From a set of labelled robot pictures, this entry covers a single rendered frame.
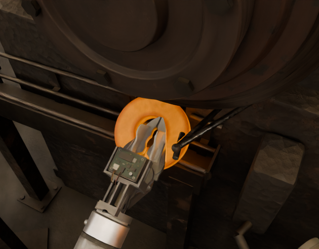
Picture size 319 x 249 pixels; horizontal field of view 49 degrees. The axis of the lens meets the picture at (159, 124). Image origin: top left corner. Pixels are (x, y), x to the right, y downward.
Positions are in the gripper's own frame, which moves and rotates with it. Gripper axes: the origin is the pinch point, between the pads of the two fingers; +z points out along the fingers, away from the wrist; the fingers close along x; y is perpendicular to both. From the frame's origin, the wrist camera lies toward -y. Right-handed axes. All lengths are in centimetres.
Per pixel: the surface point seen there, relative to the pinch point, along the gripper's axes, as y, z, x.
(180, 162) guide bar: -4.3, -4.8, -6.4
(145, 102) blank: 0.8, 3.1, 4.4
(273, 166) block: 3.4, -0.6, -23.1
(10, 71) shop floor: -89, 23, 115
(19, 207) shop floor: -69, -34, 59
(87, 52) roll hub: 28.0, -2.3, 4.8
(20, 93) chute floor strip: -13.7, -1.8, 43.1
